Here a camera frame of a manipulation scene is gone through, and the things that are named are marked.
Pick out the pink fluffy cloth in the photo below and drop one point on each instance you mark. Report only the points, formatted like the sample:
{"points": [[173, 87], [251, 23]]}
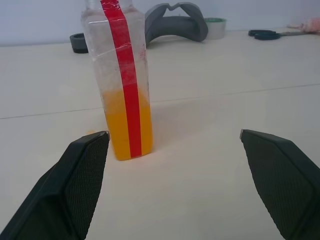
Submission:
{"points": [[311, 26]]}

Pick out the clear bottle with orange liquid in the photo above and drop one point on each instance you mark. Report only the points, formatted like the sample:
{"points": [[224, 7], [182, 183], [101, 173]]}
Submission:
{"points": [[117, 130]]}

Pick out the white tape roll green core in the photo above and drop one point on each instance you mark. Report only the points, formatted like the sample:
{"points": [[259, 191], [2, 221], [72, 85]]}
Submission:
{"points": [[217, 30]]}

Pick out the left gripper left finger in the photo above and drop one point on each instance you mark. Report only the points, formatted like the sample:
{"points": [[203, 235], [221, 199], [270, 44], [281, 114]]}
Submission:
{"points": [[62, 185]]}

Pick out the grey curved visor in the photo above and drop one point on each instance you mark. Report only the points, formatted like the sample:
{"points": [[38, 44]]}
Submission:
{"points": [[175, 26]]}

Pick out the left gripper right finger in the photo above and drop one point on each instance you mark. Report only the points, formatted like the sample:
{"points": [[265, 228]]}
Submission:
{"points": [[287, 180]]}

